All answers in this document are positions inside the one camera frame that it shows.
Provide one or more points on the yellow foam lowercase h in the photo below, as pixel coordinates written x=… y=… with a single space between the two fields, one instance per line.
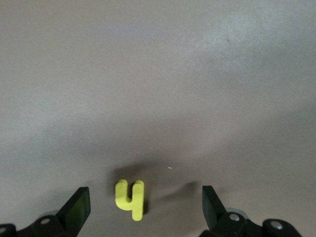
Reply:
x=135 y=200

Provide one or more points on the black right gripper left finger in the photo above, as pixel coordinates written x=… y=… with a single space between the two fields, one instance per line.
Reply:
x=75 y=209

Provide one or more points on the brown table cover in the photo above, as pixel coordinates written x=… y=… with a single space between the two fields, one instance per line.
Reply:
x=98 y=86

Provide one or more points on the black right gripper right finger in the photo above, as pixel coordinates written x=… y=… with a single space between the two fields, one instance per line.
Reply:
x=212 y=209

